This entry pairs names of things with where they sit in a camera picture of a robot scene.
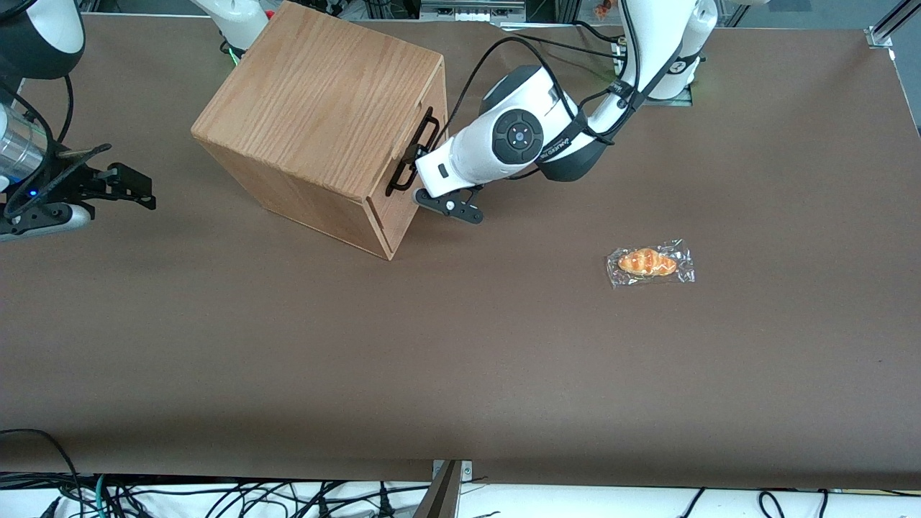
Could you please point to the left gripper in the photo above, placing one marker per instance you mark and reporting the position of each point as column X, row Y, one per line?
column 415, row 154

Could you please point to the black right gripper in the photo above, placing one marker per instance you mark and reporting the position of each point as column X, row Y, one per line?
column 70, row 180

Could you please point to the wooden drawer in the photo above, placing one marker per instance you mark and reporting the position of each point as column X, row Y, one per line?
column 394, row 212

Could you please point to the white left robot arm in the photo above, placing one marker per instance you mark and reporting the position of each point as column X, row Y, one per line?
column 651, row 36

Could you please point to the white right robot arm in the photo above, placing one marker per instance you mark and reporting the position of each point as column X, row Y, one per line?
column 43, row 36

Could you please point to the wooden cabinet box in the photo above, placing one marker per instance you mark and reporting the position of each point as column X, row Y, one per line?
column 316, row 93

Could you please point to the bread roll in clear wrapper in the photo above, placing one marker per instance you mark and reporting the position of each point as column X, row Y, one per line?
column 647, row 262

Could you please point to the aluminium profile corner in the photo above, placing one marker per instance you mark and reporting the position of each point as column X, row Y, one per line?
column 888, row 25

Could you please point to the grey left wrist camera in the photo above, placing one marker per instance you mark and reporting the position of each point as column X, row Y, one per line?
column 450, row 205

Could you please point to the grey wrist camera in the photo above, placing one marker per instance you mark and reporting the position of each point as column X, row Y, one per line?
column 43, row 219
column 450, row 205

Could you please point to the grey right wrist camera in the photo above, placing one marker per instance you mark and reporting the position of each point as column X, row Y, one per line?
column 43, row 219

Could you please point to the aluminium frame rack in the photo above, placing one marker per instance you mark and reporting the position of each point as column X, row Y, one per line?
column 471, row 8

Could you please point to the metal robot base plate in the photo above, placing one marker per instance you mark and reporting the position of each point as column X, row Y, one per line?
column 680, row 97

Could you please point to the silver metal bracket plate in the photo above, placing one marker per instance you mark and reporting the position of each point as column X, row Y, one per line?
column 466, row 471

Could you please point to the dark metal mount bar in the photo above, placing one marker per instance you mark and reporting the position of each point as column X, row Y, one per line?
column 439, row 496

